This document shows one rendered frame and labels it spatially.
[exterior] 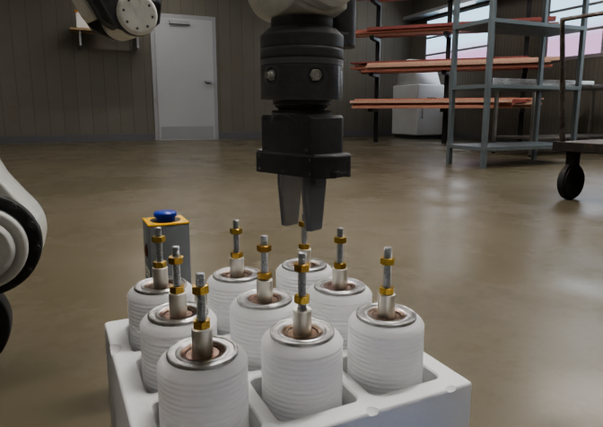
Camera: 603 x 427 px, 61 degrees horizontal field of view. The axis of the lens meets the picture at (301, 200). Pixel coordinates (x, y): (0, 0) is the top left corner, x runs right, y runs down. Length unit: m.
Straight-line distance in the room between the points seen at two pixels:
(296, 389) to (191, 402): 0.12
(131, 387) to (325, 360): 0.24
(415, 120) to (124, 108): 5.21
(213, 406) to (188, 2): 9.41
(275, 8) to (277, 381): 0.40
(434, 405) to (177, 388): 0.30
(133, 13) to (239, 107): 8.81
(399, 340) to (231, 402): 0.21
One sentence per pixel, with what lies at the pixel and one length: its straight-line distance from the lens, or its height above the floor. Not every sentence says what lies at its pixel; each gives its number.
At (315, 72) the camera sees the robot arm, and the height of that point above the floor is 0.54.
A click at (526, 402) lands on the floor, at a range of 1.05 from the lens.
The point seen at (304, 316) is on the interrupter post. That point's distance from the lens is 0.60.
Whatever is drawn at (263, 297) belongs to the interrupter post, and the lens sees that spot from 0.70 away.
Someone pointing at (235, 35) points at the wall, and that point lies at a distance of 9.92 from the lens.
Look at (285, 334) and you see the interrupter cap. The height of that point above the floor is 0.25.
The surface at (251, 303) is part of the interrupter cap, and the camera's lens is 0.70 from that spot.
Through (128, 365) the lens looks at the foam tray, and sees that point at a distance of 0.73.
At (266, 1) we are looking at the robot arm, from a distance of 0.57.
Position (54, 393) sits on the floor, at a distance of 1.09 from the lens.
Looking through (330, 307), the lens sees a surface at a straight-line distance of 0.73.
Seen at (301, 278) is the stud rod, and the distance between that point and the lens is 0.59.
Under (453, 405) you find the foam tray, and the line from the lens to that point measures 0.69.
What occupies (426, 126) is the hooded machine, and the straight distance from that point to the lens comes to 9.94.
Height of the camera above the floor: 0.51
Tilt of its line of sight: 10 degrees down
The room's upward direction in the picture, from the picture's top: straight up
